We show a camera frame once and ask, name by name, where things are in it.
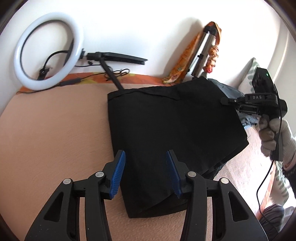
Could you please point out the black pants pink trim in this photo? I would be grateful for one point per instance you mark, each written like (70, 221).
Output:
(187, 118)

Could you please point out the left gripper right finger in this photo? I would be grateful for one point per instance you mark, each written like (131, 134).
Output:
(232, 217)

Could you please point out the black ring light stand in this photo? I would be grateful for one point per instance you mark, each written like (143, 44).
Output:
(102, 57)

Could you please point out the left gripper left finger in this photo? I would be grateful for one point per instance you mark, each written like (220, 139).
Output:
(59, 217)

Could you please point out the right hand white glove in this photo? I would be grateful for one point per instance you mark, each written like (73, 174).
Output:
(267, 134)

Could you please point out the green striped white pillow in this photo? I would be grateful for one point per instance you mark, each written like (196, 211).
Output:
(279, 193)

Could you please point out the orange patterned scarf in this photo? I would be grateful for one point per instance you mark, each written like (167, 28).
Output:
(180, 70)

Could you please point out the white ring light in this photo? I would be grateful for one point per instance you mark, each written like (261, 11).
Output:
(48, 33)

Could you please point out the peach bed blanket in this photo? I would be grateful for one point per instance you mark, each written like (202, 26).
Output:
(64, 133)

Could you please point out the orange floral bed sheet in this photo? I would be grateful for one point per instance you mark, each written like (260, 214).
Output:
(123, 76)

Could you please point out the silver folded tripod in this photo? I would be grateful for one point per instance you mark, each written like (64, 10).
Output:
(201, 53)

